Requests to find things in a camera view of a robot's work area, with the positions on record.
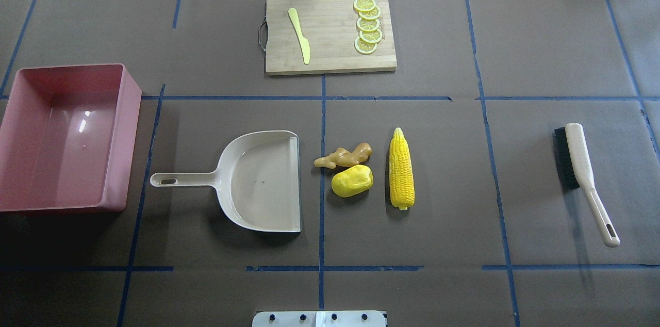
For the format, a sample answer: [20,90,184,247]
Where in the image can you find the wooden cutting board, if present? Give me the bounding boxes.
[265,0,398,76]

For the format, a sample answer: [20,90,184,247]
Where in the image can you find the tan ginger root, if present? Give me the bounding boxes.
[313,143,373,169]

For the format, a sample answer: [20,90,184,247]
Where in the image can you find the metal mounting plate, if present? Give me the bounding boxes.
[252,310,388,326]

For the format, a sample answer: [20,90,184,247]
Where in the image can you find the yellow potato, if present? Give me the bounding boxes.
[332,165,373,198]

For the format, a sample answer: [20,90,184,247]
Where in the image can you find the yellow plastic knife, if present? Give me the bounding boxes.
[287,8,311,64]

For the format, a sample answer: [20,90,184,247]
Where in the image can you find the beige hand brush black bristles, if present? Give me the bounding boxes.
[552,122,620,249]

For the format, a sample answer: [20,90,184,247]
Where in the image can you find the beige plastic dustpan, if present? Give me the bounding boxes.
[150,130,302,233]

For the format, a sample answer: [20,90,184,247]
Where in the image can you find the pink plastic bin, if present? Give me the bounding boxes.
[1,63,142,214]

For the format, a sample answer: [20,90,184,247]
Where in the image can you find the yellow corn cob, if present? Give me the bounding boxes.
[388,127,415,211]

